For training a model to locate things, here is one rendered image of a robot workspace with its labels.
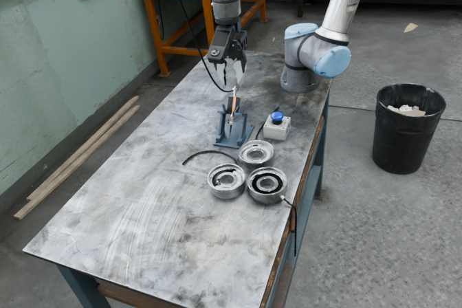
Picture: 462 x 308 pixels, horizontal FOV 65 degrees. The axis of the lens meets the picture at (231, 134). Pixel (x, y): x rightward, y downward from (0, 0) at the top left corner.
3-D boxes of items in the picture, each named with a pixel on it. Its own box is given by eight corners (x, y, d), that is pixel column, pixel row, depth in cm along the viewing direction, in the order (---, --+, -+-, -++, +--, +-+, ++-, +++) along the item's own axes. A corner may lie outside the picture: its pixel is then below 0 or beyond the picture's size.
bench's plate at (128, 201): (252, 334, 71) (251, 329, 70) (25, 255, 92) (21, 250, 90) (339, 61, 158) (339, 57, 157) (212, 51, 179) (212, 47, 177)
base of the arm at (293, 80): (285, 72, 151) (285, 49, 145) (322, 75, 146) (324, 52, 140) (276, 90, 140) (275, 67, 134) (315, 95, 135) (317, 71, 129)
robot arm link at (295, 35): (304, 50, 143) (305, 16, 135) (326, 62, 133) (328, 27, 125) (278, 58, 140) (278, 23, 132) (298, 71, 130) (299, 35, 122)
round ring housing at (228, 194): (235, 205, 96) (234, 195, 93) (201, 194, 100) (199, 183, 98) (253, 180, 103) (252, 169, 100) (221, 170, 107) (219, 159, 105)
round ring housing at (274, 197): (240, 190, 100) (238, 179, 97) (268, 172, 105) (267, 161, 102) (267, 212, 93) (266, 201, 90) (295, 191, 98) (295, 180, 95)
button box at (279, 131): (285, 141, 115) (285, 128, 112) (263, 137, 117) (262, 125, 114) (291, 126, 121) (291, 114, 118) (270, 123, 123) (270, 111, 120)
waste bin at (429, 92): (427, 184, 201) (449, 120, 175) (364, 173, 212) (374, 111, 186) (425, 146, 226) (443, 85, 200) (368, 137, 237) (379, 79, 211)
